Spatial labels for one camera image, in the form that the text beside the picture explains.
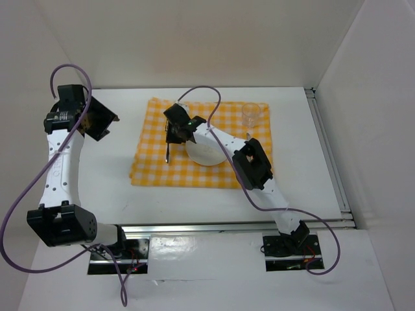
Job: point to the silver fork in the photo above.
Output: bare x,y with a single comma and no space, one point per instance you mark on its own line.
167,155

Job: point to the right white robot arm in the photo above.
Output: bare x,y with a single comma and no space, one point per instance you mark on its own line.
248,159

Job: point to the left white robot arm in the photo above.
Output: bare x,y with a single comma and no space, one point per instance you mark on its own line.
60,219

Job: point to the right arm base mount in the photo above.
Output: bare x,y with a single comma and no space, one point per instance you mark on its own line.
281,255

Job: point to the yellow white checkered cloth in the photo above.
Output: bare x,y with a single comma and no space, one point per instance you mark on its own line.
150,169

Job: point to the cream round plate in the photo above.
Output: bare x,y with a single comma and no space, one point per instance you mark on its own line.
205,151

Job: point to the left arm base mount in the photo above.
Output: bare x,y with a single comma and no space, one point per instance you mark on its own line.
133,258

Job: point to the clear plastic cup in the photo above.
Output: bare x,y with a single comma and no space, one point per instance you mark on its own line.
251,113

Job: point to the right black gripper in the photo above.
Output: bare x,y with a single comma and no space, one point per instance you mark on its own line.
171,139

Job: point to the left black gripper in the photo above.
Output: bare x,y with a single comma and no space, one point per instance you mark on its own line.
105,117

